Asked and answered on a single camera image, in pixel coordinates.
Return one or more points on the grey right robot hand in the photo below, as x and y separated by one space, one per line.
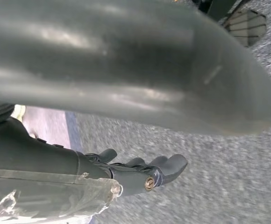
126 61

